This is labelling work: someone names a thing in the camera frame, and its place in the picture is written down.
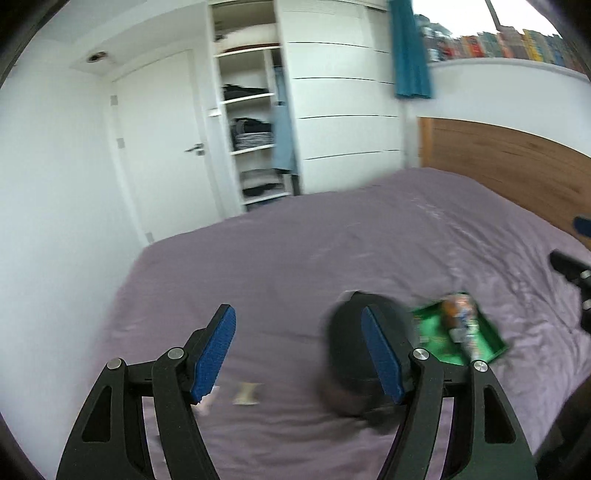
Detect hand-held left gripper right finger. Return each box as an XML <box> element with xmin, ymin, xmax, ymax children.
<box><xmin>361</xmin><ymin>307</ymin><xmax>539</xmax><ymax>480</ymax></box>

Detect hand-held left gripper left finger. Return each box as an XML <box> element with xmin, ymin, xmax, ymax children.
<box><xmin>55</xmin><ymin>303</ymin><xmax>237</xmax><ymax>480</ymax></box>

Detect pink striped snack packet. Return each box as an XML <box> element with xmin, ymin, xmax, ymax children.
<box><xmin>191</xmin><ymin>385</ymin><xmax>220</xmax><ymax>414</ymax></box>

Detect small beige snack packet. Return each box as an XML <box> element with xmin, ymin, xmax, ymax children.
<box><xmin>233</xmin><ymin>383</ymin><xmax>264</xmax><ymax>407</ymax></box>

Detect green tray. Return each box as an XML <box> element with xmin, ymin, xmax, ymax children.
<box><xmin>411</xmin><ymin>295</ymin><xmax>509</xmax><ymax>367</ymax></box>

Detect clear bag of dried vegetables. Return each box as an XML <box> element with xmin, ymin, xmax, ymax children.
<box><xmin>438</xmin><ymin>295</ymin><xmax>478</xmax><ymax>333</ymax></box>

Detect brown and black electric kettle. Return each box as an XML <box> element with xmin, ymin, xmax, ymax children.
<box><xmin>318</xmin><ymin>291</ymin><xmax>419</xmax><ymax>435</ymax></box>

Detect wooden headboard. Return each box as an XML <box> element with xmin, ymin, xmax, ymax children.
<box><xmin>417</xmin><ymin>117</ymin><xmax>591</xmax><ymax>250</ymax></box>

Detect folded clothes on low shelf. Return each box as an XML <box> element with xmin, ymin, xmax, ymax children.
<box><xmin>242</xmin><ymin>182</ymin><xmax>282</xmax><ymax>197</ymax></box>

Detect row of books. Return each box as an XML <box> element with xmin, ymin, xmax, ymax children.
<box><xmin>416</xmin><ymin>14</ymin><xmax>583</xmax><ymax>65</ymax></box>

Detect white door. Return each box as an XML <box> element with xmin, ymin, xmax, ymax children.
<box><xmin>108</xmin><ymin>48</ymin><xmax>227</xmax><ymax>247</ymax></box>

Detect folded dark and grey clothes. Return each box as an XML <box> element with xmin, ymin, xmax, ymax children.
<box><xmin>231</xmin><ymin>117</ymin><xmax>274</xmax><ymax>148</ymax></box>

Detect hanging light blue jacket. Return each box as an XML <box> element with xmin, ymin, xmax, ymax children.
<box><xmin>271</xmin><ymin>104</ymin><xmax>298</xmax><ymax>174</ymax></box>

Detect teal curtain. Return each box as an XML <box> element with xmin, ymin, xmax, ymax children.
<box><xmin>390</xmin><ymin>0</ymin><xmax>435</xmax><ymax>99</ymax></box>

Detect white wardrobe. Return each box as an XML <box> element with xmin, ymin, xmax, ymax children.
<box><xmin>208</xmin><ymin>0</ymin><xmax>407</xmax><ymax>210</ymax></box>

